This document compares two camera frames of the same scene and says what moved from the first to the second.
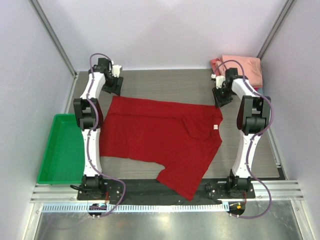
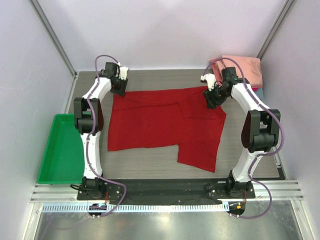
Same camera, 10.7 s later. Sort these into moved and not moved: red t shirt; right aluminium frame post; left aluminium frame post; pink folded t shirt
Moved: red t shirt
Not moved: pink folded t shirt; right aluminium frame post; left aluminium frame post
